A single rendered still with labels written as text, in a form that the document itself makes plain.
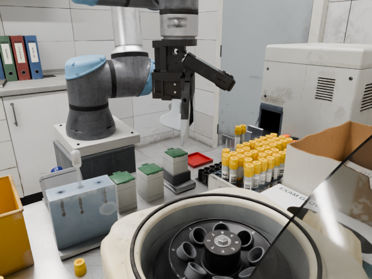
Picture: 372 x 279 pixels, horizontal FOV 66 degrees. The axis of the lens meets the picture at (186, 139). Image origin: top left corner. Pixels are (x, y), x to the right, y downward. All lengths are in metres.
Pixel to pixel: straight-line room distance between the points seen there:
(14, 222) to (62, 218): 0.06
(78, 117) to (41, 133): 1.35
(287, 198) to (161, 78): 0.32
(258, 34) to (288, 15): 0.30
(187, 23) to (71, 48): 2.32
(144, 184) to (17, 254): 0.25
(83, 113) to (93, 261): 0.49
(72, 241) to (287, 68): 0.68
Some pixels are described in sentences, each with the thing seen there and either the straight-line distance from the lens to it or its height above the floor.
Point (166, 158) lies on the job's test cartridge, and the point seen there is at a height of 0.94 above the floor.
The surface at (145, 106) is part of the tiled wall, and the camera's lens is 3.21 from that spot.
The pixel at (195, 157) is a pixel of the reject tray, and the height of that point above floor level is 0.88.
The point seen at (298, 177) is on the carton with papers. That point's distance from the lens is 0.55.
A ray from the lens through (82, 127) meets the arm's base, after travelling 0.90.
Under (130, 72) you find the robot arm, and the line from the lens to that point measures 0.89.
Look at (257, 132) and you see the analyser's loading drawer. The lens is 0.88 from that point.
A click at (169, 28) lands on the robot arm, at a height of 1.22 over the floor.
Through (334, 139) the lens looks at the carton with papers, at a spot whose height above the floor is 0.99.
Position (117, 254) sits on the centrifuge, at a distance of 0.34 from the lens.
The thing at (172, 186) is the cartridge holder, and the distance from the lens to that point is 0.65.
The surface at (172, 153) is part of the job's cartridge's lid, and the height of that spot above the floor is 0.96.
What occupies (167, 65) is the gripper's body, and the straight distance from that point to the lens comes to 0.60.
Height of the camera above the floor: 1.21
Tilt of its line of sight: 20 degrees down
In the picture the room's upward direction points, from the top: straight up
